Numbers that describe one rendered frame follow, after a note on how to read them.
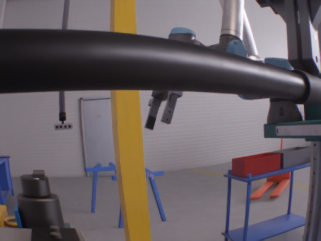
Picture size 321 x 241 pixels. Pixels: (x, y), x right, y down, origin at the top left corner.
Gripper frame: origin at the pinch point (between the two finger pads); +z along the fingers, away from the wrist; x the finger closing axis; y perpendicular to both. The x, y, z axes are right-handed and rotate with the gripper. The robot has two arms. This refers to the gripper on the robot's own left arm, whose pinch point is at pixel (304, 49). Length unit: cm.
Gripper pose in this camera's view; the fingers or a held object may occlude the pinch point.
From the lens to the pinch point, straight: 30.4
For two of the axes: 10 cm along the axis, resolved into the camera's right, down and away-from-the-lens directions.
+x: 7.1, -0.6, -7.0
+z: -2.4, 9.2, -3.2
